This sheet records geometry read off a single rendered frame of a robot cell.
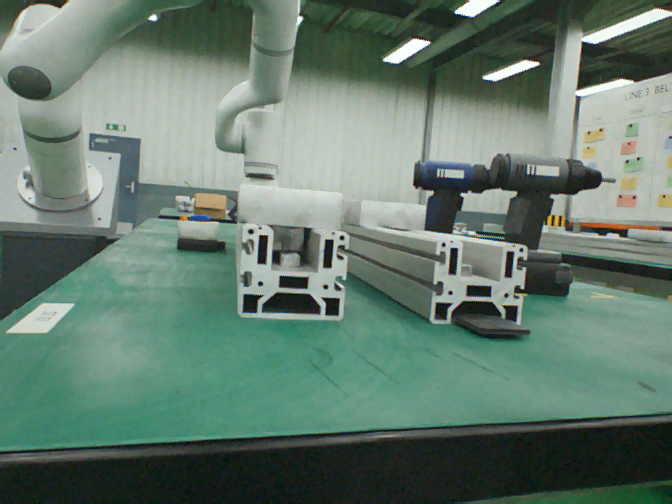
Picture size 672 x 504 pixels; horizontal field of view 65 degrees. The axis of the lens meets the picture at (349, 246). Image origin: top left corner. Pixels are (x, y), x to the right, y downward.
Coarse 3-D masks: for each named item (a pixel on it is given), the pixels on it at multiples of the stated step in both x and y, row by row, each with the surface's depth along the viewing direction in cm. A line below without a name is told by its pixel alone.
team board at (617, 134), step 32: (608, 96) 395; (640, 96) 367; (608, 128) 393; (640, 128) 366; (608, 160) 391; (640, 160) 364; (608, 192) 390; (640, 192) 363; (576, 224) 424; (640, 224) 353
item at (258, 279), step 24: (240, 240) 62; (264, 240) 55; (312, 240) 55; (336, 240) 50; (240, 264) 51; (264, 264) 50; (288, 264) 54; (312, 264) 54; (336, 264) 51; (240, 288) 49; (264, 288) 49; (288, 288) 50; (312, 288) 50; (336, 288) 53; (240, 312) 49; (264, 312) 50; (288, 312) 51; (312, 312) 52; (336, 312) 52
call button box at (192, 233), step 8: (184, 224) 109; (192, 224) 109; (200, 224) 109; (208, 224) 110; (216, 224) 110; (184, 232) 109; (192, 232) 109; (200, 232) 110; (208, 232) 110; (216, 232) 110; (184, 240) 109; (192, 240) 110; (200, 240) 110; (208, 240) 110; (216, 240) 111; (184, 248) 109; (192, 248) 110; (200, 248) 110; (208, 248) 110; (216, 248) 111; (224, 248) 114
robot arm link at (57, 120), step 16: (32, 16) 103; (48, 16) 105; (80, 80) 116; (64, 96) 114; (80, 96) 116; (32, 112) 111; (48, 112) 111; (64, 112) 113; (80, 112) 118; (32, 128) 112; (48, 128) 112; (64, 128) 114; (80, 128) 119
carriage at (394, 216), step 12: (348, 204) 92; (360, 204) 84; (372, 204) 84; (384, 204) 84; (396, 204) 85; (408, 204) 85; (348, 216) 92; (360, 216) 84; (372, 216) 84; (384, 216) 84; (396, 216) 85; (408, 216) 85; (420, 216) 86; (396, 228) 87; (408, 228) 86; (420, 228) 86
